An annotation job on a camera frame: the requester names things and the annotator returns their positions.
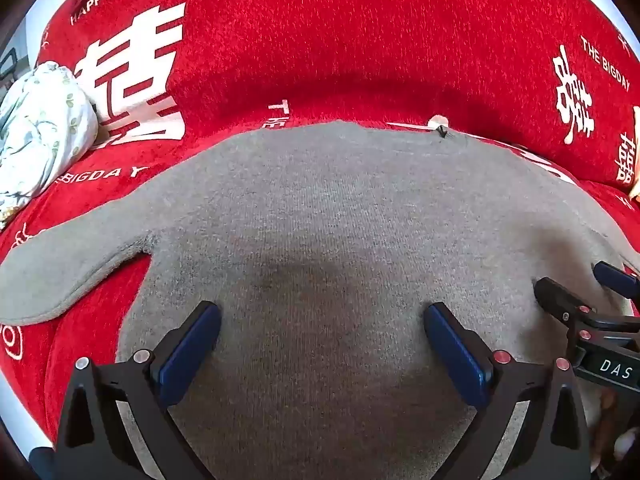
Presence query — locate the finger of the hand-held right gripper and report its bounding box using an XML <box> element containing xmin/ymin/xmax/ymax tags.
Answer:
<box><xmin>592</xmin><ymin>261</ymin><xmax>640</xmax><ymax>302</ymax></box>
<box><xmin>533</xmin><ymin>277</ymin><xmax>640</xmax><ymax>359</ymax></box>

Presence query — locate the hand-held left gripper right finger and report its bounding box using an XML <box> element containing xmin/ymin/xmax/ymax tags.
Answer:
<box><xmin>422</xmin><ymin>302</ymin><xmax>593</xmax><ymax>480</ymax></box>

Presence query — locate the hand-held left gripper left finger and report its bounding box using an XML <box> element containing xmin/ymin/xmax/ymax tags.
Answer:
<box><xmin>52</xmin><ymin>300</ymin><xmax>223</xmax><ymax>480</ymax></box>

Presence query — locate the grey knit sweater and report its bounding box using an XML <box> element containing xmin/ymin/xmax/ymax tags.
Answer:
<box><xmin>0</xmin><ymin>121</ymin><xmax>640</xmax><ymax>480</ymax></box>

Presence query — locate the person's dark blue clothing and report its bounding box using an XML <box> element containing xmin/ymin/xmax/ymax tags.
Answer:
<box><xmin>29</xmin><ymin>446</ymin><xmax>57</xmax><ymax>480</ymax></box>

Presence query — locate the pale floral quilt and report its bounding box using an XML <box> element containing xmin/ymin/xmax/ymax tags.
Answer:
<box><xmin>0</xmin><ymin>61</ymin><xmax>99</xmax><ymax>226</ymax></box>

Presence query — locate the red printed blanket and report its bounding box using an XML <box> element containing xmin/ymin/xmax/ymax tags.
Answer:
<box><xmin>0</xmin><ymin>0</ymin><xmax>640</xmax><ymax>461</ymax></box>

